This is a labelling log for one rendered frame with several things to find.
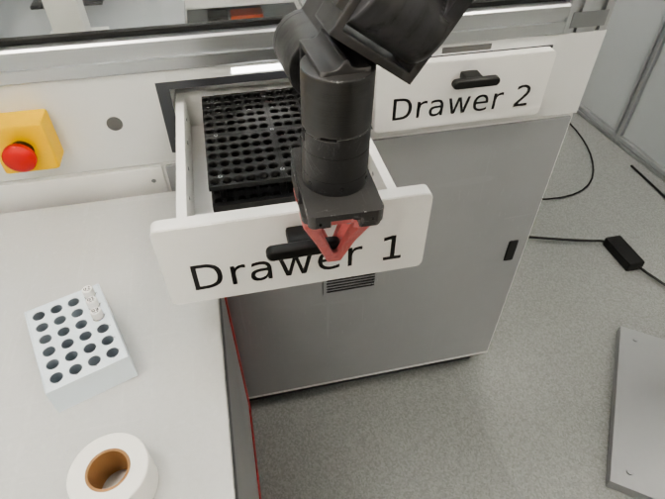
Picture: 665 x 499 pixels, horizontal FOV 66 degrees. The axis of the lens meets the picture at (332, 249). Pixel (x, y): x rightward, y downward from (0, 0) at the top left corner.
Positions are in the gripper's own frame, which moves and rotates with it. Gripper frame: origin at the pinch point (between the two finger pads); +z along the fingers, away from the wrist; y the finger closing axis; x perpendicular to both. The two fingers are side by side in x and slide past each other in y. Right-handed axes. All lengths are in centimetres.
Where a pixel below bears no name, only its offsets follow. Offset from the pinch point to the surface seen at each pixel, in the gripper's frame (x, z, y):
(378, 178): -8.3, 1.4, 12.3
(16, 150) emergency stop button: 35.9, 1.9, 26.8
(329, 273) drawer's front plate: -0.3, 6.8, 2.9
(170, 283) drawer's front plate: 16.8, 4.7, 2.7
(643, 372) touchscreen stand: -93, 85, 20
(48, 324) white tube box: 31.3, 10.6, 4.6
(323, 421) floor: -5, 90, 26
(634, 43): -159, 50, 144
